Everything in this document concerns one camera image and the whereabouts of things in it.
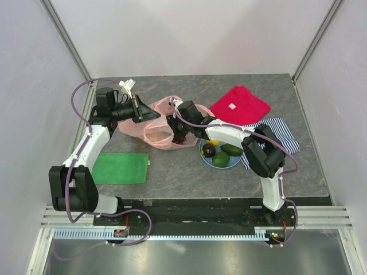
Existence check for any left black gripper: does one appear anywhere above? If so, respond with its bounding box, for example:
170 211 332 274
111 94 160 124

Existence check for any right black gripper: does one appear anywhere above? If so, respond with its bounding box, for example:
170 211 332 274
162 113 193 140

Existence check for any purple grape bunch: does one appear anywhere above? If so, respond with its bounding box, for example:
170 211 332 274
172 137 186 145

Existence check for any pink plastic bag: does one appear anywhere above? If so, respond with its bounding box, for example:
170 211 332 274
118 96 198 150

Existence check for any yellow lemon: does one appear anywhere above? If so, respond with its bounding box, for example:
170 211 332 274
206 140 221 147

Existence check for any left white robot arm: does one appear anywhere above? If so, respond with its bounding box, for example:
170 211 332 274
49 88 161 225

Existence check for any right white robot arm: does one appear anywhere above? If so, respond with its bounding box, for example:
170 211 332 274
169 98 286 226

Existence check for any dark mangosteen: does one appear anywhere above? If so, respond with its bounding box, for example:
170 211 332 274
200 143 216 158

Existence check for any green lime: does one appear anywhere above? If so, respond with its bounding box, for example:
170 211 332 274
212 151 231 168

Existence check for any green avocado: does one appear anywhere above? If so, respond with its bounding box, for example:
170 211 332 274
220 143 243 156

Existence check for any light blue plate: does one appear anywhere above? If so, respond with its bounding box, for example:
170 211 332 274
199 139 242 169

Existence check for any red folded t-shirt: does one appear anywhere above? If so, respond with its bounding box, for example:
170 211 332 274
209 86 271 125

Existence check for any green towel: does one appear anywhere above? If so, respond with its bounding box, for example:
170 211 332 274
92 153 150 185

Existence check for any blue white striped cloth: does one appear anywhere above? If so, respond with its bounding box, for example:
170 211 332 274
246 117 300 155

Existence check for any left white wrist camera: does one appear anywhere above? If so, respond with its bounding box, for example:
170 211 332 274
118 79 136 99

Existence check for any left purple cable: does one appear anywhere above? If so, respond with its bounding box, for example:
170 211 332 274
65 78 97 224

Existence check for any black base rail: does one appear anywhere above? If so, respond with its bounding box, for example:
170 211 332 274
93 198 296 234

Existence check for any white slotted cable duct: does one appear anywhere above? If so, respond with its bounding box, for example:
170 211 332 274
53 228 285 241

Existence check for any left aluminium frame post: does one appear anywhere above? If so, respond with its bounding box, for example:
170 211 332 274
40 0 92 80

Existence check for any aluminium frame post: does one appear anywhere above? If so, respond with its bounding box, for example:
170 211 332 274
291 0 344 85
40 0 92 80

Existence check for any right aluminium frame post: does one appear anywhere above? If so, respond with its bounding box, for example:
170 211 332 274
291 0 344 85

